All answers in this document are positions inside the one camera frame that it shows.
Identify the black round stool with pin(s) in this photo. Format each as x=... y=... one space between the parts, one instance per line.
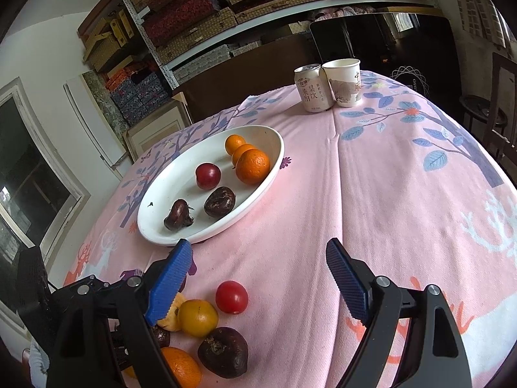
x=480 y=109

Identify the light wooden framed panel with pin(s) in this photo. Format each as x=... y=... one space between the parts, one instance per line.
x=153 y=129

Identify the medium orange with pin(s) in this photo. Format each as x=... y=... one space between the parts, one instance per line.
x=240 y=152

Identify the red apple on plate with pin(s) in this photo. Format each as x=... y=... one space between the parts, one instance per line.
x=208 y=176

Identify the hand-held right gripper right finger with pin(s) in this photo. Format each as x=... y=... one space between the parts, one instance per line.
x=347 y=283

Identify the brown wooden board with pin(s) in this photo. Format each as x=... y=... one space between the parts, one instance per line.
x=242 y=81

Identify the peeled pale water chestnut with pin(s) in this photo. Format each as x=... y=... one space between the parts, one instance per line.
x=171 y=324

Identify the grey patterned boxes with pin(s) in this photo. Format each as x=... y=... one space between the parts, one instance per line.
x=202 y=62

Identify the white window frame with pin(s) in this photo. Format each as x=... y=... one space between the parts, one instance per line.
x=40 y=137

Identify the white ceramic bowl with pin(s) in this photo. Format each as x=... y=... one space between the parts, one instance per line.
x=173 y=178

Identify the stack of tan woven boxes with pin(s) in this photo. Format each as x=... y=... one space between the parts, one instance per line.
x=194 y=34

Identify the white boards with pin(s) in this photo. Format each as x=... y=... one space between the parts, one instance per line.
x=87 y=113

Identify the checked curtain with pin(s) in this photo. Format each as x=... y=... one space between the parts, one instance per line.
x=480 y=4

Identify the red patterned boxes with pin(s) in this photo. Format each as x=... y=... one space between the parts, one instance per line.
x=177 y=14

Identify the red tomato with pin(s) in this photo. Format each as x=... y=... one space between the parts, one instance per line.
x=231 y=297

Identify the pink printed tablecloth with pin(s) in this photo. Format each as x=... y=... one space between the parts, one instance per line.
x=323 y=178

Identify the large orange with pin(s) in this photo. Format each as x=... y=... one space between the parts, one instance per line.
x=181 y=367
x=253 y=166

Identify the yellow-orange persimmon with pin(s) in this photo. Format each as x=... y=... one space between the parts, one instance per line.
x=198 y=318

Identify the pale drink can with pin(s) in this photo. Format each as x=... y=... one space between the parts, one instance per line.
x=311 y=89

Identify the pink cloth bundle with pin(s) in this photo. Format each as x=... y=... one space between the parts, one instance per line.
x=351 y=11

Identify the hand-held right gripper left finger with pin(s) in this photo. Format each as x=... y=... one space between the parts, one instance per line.
x=169 y=283

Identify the small orange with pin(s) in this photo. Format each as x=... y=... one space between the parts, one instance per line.
x=234 y=143

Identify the dark wooden chair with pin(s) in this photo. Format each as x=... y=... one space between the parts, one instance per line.
x=499 y=89

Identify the white metal shelf rack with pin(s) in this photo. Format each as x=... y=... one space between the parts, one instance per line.
x=143 y=28

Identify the stack of blue patterned boxes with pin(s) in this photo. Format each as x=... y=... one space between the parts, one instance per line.
x=139 y=95

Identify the orange-red patterned boxes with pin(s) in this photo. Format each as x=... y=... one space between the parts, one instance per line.
x=121 y=76

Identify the black glossy panel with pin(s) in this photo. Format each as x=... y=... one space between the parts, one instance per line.
x=404 y=48

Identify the white paper cup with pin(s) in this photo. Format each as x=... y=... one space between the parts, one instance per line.
x=343 y=85

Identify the pile of tan gift boxes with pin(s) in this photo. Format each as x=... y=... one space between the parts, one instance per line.
x=105 y=46

